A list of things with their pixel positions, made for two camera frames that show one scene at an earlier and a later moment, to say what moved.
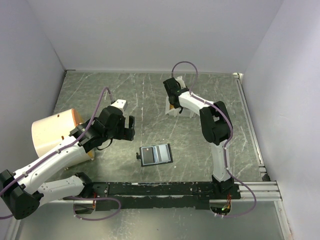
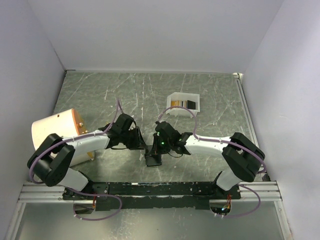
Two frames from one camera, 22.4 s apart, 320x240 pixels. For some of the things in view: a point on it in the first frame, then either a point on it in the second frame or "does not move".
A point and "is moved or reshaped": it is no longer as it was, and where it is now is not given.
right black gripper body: (170, 102) to (165, 145)
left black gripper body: (120, 132) to (131, 138)
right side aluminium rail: (239, 78) does not move
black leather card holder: (156, 154) is moved or reshaped
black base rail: (117, 196) does not move
